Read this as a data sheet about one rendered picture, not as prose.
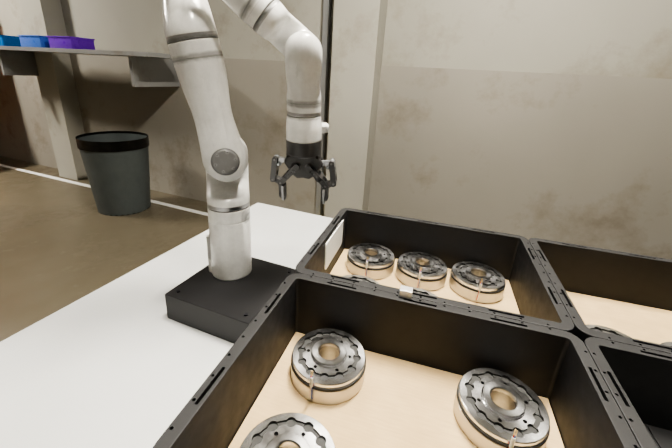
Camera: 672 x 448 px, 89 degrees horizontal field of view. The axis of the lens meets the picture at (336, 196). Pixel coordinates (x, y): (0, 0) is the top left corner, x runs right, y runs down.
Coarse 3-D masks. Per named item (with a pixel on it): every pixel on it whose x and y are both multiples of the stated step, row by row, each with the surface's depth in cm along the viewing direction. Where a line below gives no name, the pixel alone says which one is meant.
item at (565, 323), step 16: (336, 224) 72; (432, 224) 74; (448, 224) 74; (320, 240) 64; (528, 240) 69; (304, 256) 58; (528, 256) 63; (304, 272) 53; (320, 272) 54; (544, 272) 57; (384, 288) 50; (544, 288) 53; (448, 304) 48; (464, 304) 48; (560, 304) 49; (528, 320) 45; (544, 320) 46; (560, 320) 46
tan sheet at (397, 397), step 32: (288, 352) 51; (288, 384) 46; (384, 384) 46; (416, 384) 47; (448, 384) 47; (256, 416) 41; (320, 416) 42; (352, 416) 42; (384, 416) 42; (416, 416) 42; (448, 416) 43
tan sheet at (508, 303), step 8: (344, 256) 79; (336, 264) 75; (344, 264) 75; (336, 272) 72; (344, 272) 72; (448, 272) 75; (376, 280) 70; (384, 280) 70; (392, 280) 70; (448, 280) 72; (440, 288) 69; (448, 288) 69; (440, 296) 66; (448, 296) 66; (456, 296) 66; (504, 296) 67; (512, 296) 67; (480, 304) 64; (488, 304) 65; (496, 304) 65; (504, 304) 65; (512, 304) 65; (512, 312) 63
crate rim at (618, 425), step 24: (288, 288) 49; (336, 288) 50; (360, 288) 50; (264, 312) 44; (456, 312) 46; (480, 312) 46; (240, 336) 40; (552, 336) 43; (576, 336) 43; (216, 384) 34; (600, 384) 36; (192, 408) 31; (168, 432) 29; (624, 432) 31
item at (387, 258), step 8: (352, 248) 76; (360, 248) 76; (384, 248) 77; (352, 256) 72; (360, 256) 73; (384, 256) 73; (392, 256) 73; (360, 264) 70; (368, 264) 70; (376, 264) 70; (384, 264) 70
